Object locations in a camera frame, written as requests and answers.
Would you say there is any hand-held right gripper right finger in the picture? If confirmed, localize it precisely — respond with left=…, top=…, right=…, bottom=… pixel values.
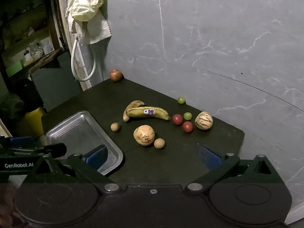
left=185, top=144, right=279, bottom=193

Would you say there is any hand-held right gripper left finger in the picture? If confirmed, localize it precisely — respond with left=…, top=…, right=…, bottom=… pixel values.
left=35, top=144, right=120, bottom=193

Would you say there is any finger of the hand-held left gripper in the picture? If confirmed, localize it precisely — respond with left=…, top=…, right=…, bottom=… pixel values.
left=0, top=136, right=43, bottom=148
left=0, top=143, right=67, bottom=159

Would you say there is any metal tray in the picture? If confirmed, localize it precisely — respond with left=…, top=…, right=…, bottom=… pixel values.
left=45, top=111, right=124, bottom=176

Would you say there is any striped pepino melon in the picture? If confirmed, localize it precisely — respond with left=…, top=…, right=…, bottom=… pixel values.
left=133, top=125, right=155, bottom=146
left=195, top=112, right=213, bottom=131

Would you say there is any yellow stickered banana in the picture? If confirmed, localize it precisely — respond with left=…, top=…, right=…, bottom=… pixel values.
left=125, top=106, right=171, bottom=121

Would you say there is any spotted brown banana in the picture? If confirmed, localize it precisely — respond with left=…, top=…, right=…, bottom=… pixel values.
left=123, top=100, right=147, bottom=122

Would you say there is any person's left hand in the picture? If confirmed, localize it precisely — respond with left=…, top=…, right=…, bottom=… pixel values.
left=0, top=185, right=17, bottom=228

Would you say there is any yellow jerrycan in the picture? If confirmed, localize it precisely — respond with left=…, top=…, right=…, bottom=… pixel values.
left=24, top=107, right=45, bottom=136

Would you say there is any grey cabinet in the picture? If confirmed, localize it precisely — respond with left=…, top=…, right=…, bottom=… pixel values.
left=30, top=50, right=82, bottom=112

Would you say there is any green box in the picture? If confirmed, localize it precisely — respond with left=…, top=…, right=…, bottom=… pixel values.
left=6, top=60, right=24, bottom=78

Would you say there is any red apple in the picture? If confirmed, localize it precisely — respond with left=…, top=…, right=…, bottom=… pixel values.
left=109, top=69, right=122, bottom=82

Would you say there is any wooden board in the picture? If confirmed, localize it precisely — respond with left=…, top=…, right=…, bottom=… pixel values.
left=24, top=49, right=65, bottom=69

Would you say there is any small white box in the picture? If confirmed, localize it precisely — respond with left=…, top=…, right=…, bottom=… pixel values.
left=43, top=41, right=54, bottom=54

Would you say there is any white hose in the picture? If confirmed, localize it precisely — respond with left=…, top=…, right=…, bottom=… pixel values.
left=71, top=37, right=97, bottom=82

